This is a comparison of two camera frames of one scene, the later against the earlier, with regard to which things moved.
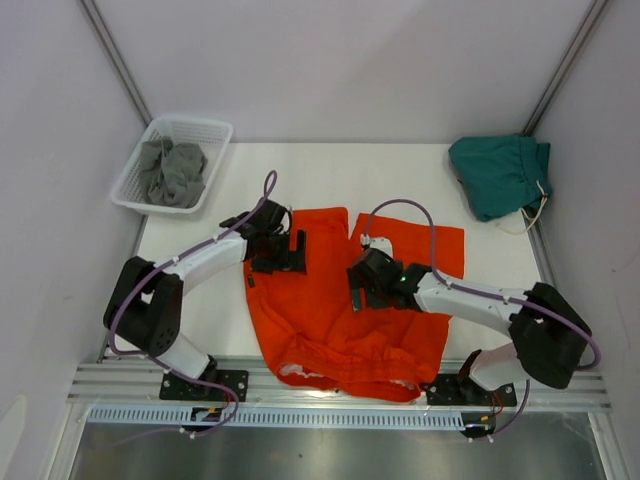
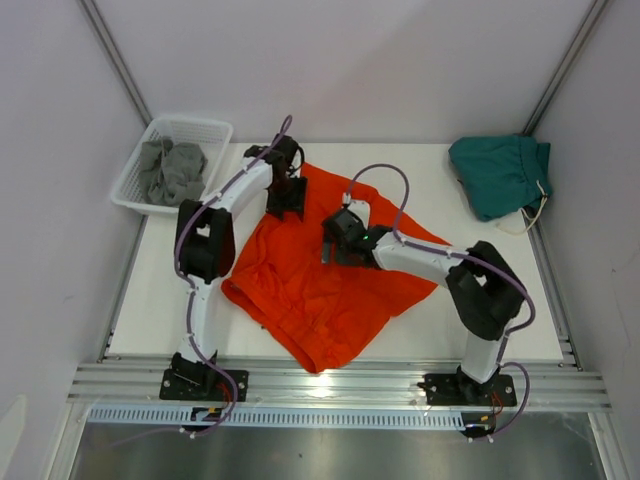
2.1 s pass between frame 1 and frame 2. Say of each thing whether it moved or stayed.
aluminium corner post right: stayed
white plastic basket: stayed
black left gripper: moved
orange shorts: moved
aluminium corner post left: stayed
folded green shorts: stayed
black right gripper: moved
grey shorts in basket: stayed
